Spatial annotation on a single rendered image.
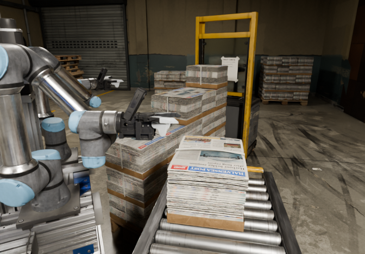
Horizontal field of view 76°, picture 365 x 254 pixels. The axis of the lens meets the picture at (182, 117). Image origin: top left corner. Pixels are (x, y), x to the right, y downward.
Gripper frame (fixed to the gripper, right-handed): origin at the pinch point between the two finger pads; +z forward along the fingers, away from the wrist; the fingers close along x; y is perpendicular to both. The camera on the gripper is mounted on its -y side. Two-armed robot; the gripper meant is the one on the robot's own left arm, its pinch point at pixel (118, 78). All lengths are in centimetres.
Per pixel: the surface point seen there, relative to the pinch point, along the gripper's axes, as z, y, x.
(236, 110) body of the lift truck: 165, 51, 26
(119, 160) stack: -21, 51, 32
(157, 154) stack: -2, 45, 50
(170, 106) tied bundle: 35.7, 21.8, 25.6
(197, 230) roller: -48, 29, 119
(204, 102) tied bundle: 72, 22, 36
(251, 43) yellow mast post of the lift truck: 152, -34, 34
